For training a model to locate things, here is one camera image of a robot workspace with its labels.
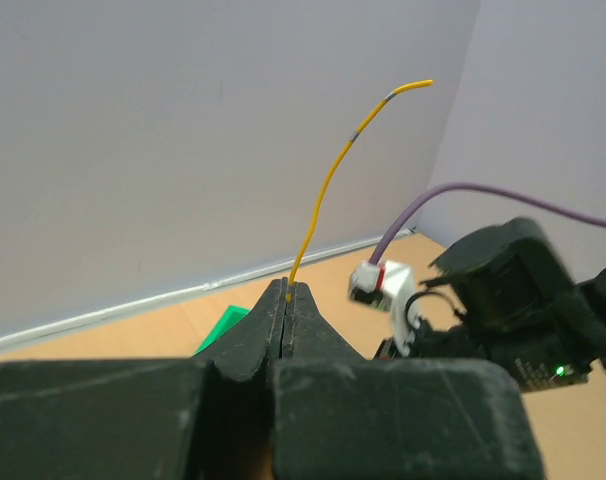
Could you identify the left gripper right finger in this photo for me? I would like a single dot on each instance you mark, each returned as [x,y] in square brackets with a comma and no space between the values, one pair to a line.
[339,416]

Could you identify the near green plastic bin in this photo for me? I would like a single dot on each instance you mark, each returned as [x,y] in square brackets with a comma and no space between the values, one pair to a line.
[230,317]

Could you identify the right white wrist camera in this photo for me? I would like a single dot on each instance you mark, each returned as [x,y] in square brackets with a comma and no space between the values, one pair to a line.
[388,288]

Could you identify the aluminium table edge frame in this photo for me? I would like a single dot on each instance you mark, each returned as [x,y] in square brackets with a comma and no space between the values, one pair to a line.
[175,324]

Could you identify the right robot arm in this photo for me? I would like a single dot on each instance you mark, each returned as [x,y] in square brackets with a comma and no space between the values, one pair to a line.
[502,294]

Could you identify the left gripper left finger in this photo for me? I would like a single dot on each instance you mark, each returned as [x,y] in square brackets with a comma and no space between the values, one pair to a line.
[209,416]

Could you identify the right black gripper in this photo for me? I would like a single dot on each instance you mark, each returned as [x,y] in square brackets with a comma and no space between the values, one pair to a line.
[429,343]

